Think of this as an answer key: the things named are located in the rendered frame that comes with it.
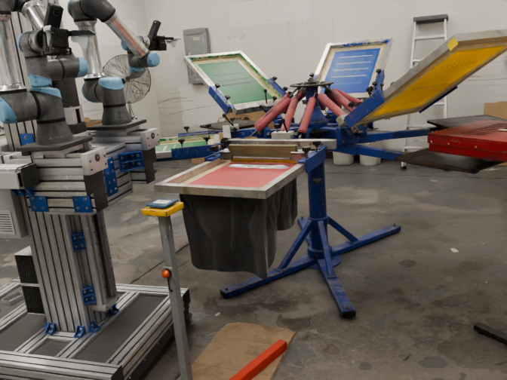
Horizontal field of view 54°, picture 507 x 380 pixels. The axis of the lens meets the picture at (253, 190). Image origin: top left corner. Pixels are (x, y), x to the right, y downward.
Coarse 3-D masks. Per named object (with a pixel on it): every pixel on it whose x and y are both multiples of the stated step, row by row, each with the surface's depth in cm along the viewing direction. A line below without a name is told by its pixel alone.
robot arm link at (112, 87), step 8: (104, 80) 249; (112, 80) 249; (120, 80) 253; (96, 88) 254; (104, 88) 249; (112, 88) 249; (120, 88) 252; (96, 96) 256; (104, 96) 251; (112, 96) 250; (120, 96) 252; (104, 104) 253; (112, 104) 251
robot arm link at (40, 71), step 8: (32, 56) 174; (40, 56) 175; (32, 64) 175; (40, 64) 176; (48, 64) 179; (56, 64) 180; (32, 72) 176; (40, 72) 176; (48, 72) 178; (56, 72) 180; (32, 80) 177; (40, 80) 177; (48, 80) 179
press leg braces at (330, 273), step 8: (328, 216) 368; (312, 224) 360; (320, 224) 356; (336, 224) 374; (304, 232) 357; (320, 232) 353; (344, 232) 380; (296, 240) 358; (352, 240) 387; (360, 240) 391; (296, 248) 355; (328, 248) 346; (288, 256) 353; (328, 256) 343; (280, 264) 354; (288, 264) 354; (328, 264) 340; (328, 272) 337
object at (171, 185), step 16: (224, 160) 288; (176, 176) 248; (192, 176) 259; (288, 176) 233; (176, 192) 232; (192, 192) 228; (208, 192) 224; (224, 192) 220; (240, 192) 216; (256, 192) 213; (272, 192) 218
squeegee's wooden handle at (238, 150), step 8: (232, 144) 282; (240, 144) 280; (248, 144) 278; (232, 152) 281; (240, 152) 279; (248, 152) 276; (256, 152) 274; (264, 152) 272; (272, 152) 270; (280, 152) 268; (288, 152) 266
